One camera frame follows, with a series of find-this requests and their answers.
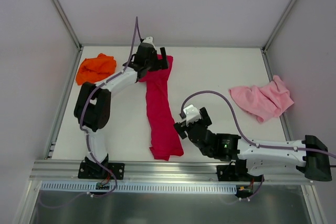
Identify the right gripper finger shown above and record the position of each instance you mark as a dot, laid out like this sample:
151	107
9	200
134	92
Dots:
181	128
205	117

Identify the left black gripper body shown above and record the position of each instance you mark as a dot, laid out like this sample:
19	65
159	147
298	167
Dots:
156	59

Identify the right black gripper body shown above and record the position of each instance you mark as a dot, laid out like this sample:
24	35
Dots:
186	128

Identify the red t shirt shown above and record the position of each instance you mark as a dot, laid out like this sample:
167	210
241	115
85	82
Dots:
165	141

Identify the pink t shirt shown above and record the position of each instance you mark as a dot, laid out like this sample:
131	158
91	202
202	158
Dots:
264	103

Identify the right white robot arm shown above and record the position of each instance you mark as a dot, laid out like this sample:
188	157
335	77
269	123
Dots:
256	158

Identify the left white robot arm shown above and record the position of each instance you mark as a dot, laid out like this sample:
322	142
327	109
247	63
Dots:
93	106

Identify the orange t shirt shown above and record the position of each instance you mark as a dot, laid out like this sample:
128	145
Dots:
96	69

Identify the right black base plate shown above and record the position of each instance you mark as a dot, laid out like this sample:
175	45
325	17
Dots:
225	173

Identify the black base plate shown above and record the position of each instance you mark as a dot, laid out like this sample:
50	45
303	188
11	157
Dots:
118	170
225	173

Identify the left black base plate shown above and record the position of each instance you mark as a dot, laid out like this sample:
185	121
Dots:
118	170

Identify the left aluminium frame post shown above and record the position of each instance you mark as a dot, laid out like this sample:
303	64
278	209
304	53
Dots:
61	13

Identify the aluminium frame post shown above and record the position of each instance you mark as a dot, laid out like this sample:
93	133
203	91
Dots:
283	17
61	13

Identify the aluminium mounting rail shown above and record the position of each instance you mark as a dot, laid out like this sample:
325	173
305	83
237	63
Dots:
147	172

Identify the white slotted cable duct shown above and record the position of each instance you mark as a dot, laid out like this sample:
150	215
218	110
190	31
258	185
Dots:
128	187

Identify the right aluminium frame post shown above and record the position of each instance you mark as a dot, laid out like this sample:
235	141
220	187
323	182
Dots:
283	17

